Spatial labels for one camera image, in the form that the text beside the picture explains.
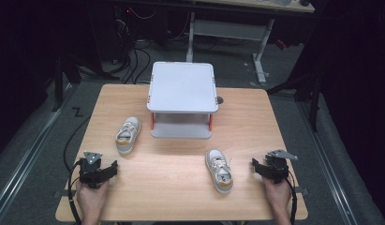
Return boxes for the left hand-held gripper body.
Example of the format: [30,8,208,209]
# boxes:
[78,151,104,189]

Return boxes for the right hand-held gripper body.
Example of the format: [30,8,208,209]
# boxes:
[263,148,299,185]

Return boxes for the white child sneaker tan heel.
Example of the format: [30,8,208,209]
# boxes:
[114,116,142,156]
[205,148,235,195]

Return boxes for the white two-tier shoe rack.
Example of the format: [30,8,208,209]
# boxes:
[146,61,219,140]

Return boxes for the person's left hand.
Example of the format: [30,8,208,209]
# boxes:
[75,179,111,219]

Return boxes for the person's right hand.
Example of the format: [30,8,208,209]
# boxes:
[261,175,293,218]

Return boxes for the black metal stand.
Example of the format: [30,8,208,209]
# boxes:
[266,46,323,132]
[51,46,82,113]

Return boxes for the dark computer tower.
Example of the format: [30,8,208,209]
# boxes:
[86,4,133,65]

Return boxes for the wooden desk with white legs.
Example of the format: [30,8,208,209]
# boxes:
[184,0,316,85]

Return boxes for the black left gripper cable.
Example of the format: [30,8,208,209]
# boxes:
[67,158,85,225]

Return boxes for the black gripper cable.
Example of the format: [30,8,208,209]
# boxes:
[67,158,85,225]
[286,170,299,225]

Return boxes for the thin black floor cable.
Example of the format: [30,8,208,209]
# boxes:
[63,114,92,173]

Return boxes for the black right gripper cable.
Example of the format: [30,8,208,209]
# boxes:
[286,170,299,225]

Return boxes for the grey metal floor rail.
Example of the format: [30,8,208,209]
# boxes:
[296,99,357,225]
[0,83,76,218]

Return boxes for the bundle of black floor cables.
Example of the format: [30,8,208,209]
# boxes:
[116,38,153,85]

